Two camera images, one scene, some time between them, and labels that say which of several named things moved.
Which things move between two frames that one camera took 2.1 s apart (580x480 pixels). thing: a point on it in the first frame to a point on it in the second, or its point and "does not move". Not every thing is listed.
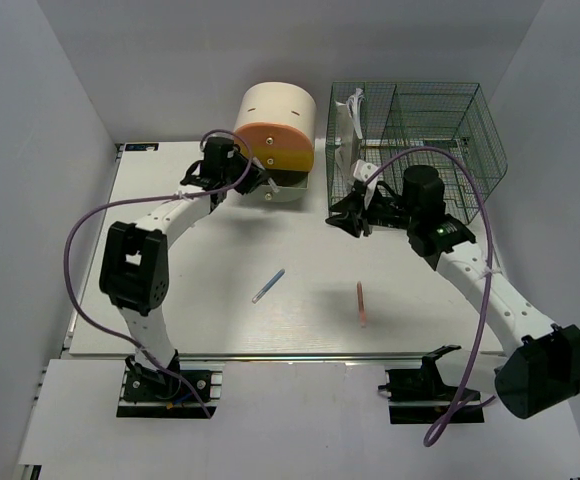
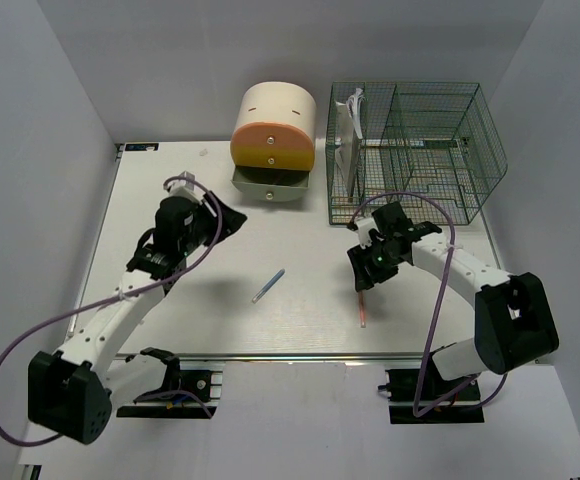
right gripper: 351,225 to 360,258
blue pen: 268,286 does not move
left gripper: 255,178 to 231,220
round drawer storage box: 279,120 does not move
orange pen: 362,311 does not move
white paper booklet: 349,133 does not move
